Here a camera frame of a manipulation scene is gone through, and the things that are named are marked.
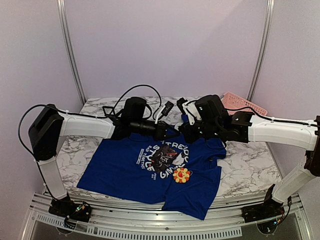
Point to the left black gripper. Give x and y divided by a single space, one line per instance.
160 134

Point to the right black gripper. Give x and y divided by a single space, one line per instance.
191 133

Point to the blue printed t-shirt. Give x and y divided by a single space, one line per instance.
140 169

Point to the orange yellow flower brooch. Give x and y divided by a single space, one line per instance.
181 175

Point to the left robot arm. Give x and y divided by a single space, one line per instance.
52 124

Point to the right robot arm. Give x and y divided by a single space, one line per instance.
208 118

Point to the black brooch display box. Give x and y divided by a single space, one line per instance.
108 111

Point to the pink plastic basket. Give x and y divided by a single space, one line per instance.
234 103

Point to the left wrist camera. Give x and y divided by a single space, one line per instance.
164 110

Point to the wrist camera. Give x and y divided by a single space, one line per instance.
164 110
188 108

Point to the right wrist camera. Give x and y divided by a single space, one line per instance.
188 108

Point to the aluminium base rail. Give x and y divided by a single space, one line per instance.
114 219

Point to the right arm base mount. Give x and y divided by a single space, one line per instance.
261 211

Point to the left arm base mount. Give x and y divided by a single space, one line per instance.
72 210

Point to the right aluminium frame post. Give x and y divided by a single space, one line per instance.
270 5

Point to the aluminium frame post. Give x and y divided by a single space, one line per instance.
270 5
61 7

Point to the left aluminium frame post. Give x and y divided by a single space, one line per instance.
61 7

